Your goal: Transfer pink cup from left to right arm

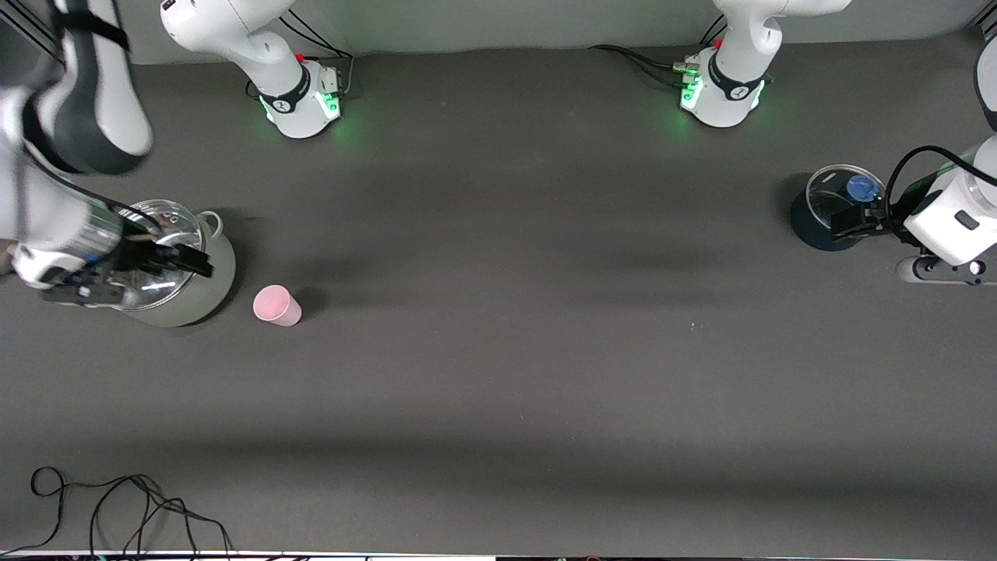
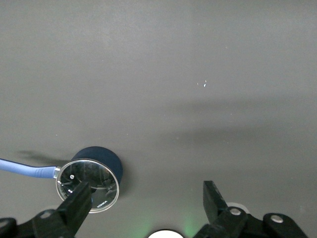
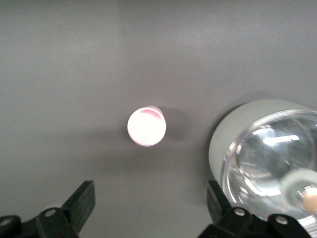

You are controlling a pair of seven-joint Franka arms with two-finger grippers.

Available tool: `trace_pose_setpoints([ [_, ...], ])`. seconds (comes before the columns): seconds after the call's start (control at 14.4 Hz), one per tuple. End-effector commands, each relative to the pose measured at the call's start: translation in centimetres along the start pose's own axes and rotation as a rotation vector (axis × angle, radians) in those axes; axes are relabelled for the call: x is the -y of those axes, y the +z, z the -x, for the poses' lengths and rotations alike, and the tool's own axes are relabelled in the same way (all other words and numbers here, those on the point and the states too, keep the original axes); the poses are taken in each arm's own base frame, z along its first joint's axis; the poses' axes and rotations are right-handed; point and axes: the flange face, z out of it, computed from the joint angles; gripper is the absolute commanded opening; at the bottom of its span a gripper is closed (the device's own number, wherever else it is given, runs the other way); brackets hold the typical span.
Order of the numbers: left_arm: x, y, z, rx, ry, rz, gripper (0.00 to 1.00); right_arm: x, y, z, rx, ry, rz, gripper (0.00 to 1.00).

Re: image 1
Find pink plastic cup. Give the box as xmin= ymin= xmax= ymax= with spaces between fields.
xmin=253 ymin=284 xmax=302 ymax=327

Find grey-green cooking pot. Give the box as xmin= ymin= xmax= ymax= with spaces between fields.
xmin=113 ymin=200 xmax=237 ymax=328

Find glass lid with metal knob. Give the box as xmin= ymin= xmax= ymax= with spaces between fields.
xmin=117 ymin=200 xmax=205 ymax=311

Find glass lid with blue knob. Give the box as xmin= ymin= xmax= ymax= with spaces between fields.
xmin=806 ymin=164 xmax=889 ymax=235

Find dark blue saucepan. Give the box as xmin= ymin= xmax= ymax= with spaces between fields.
xmin=789 ymin=164 xmax=889 ymax=252

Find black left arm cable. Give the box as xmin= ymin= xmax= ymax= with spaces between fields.
xmin=884 ymin=146 xmax=997 ymax=227

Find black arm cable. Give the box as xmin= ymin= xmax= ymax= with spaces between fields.
xmin=884 ymin=146 xmax=997 ymax=227
xmin=23 ymin=0 xmax=160 ymax=235

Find thin black cable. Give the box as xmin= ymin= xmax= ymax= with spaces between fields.
xmin=90 ymin=474 xmax=234 ymax=558
xmin=0 ymin=466 xmax=157 ymax=556

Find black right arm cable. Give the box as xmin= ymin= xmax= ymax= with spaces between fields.
xmin=23 ymin=0 xmax=160 ymax=235

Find dark metal frame rail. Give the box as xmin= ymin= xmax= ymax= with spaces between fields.
xmin=0 ymin=12 xmax=63 ymax=63

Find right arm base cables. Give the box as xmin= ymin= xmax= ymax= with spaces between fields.
xmin=280 ymin=6 xmax=356 ymax=98

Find left arm base cable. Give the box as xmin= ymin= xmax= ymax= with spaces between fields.
xmin=588 ymin=44 xmax=696 ymax=88

